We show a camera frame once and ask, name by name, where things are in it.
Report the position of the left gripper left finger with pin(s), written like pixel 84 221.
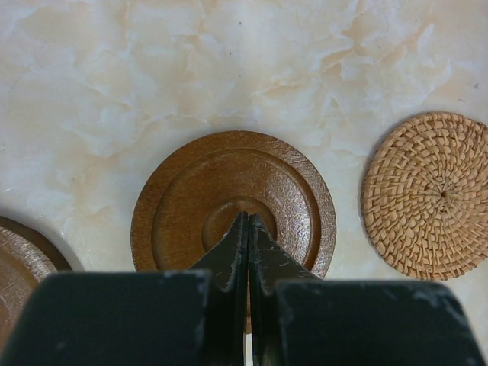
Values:
pixel 226 314

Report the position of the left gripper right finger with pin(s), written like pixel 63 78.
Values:
pixel 269 266

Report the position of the brown wooden coaster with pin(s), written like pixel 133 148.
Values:
pixel 27 257
pixel 191 199

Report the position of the middle woven rattan coaster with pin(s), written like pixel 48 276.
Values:
pixel 424 196

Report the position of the leftmost brown wooden coaster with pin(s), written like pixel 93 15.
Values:
pixel 27 257

